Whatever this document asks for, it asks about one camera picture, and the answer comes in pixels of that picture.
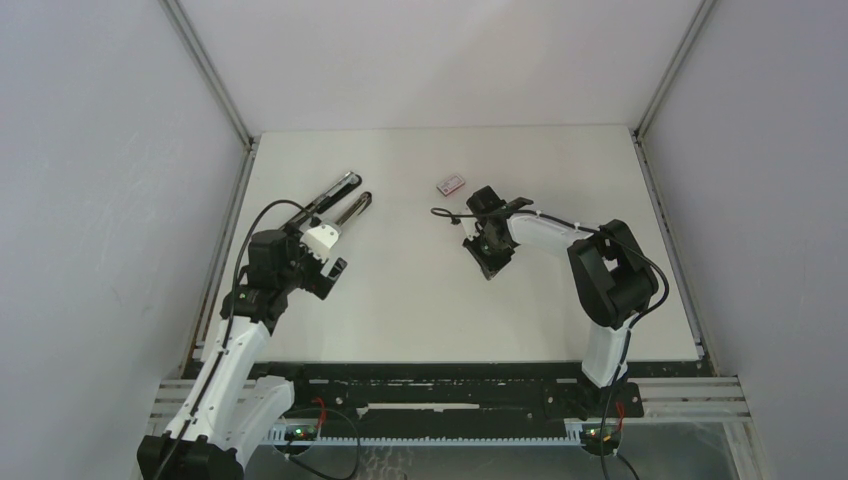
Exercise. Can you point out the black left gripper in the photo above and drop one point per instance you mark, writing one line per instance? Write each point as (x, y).
(318, 284)

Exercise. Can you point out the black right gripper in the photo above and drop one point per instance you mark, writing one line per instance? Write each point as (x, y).
(490, 266)

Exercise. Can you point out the red white staple box sleeve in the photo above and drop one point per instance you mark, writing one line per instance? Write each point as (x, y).
(450, 185)

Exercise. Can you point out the black stapler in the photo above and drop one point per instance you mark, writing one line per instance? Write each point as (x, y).
(324, 201)

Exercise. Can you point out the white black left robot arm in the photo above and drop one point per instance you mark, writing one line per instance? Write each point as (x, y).
(214, 434)

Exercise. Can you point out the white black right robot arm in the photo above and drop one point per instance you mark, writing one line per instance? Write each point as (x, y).
(614, 280)

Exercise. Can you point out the aluminium frame rail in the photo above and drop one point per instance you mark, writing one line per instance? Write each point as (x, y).
(484, 412)

